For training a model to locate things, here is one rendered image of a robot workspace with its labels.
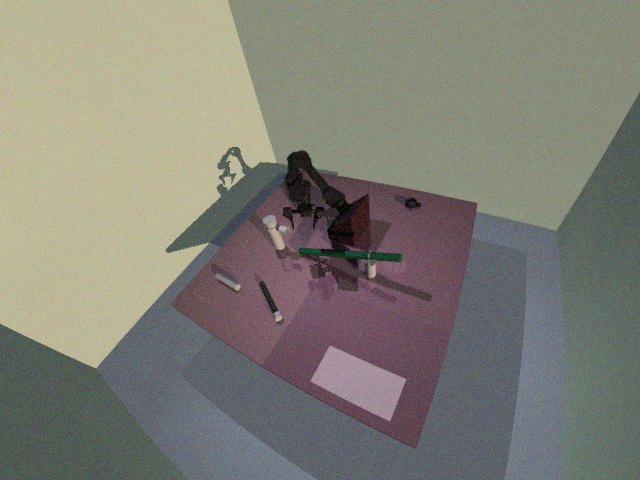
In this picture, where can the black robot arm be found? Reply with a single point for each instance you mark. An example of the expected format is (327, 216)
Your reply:
(298, 190)

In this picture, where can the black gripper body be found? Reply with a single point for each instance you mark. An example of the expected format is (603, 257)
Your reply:
(287, 211)

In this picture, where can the green cylindrical rail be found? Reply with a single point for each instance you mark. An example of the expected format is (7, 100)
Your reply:
(388, 257)

